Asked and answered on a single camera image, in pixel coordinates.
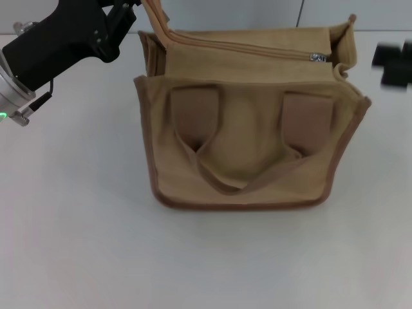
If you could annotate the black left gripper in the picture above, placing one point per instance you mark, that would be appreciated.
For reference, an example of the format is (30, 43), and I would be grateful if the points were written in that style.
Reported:
(64, 38)

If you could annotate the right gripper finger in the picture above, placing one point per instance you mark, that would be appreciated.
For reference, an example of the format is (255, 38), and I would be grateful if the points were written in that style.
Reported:
(399, 74)
(387, 55)

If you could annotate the silver zipper pull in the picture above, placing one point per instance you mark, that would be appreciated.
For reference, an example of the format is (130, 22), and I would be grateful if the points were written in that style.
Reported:
(318, 58)

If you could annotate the khaki canvas food bag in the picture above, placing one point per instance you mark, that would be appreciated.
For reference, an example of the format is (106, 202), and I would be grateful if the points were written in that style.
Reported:
(244, 145)

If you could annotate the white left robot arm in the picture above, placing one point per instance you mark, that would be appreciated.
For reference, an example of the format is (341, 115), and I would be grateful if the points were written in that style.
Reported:
(9, 96)

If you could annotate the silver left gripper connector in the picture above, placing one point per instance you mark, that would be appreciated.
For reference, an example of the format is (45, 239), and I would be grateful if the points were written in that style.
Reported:
(25, 27)

